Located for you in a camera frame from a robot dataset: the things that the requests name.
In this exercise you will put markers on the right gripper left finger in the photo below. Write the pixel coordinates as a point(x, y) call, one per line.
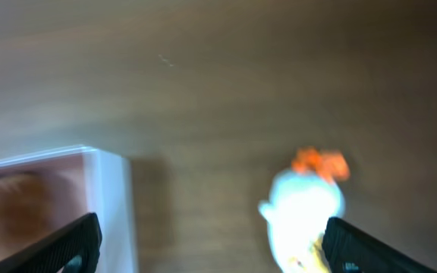
point(74, 248)

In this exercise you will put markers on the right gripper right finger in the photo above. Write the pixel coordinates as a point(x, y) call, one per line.
point(348, 249)

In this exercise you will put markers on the white plush chicken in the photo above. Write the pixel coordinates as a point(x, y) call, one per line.
point(301, 200)

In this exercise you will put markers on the brown plush bear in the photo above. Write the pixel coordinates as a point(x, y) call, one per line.
point(25, 206)

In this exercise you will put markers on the white box pink interior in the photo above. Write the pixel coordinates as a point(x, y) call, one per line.
point(86, 179)

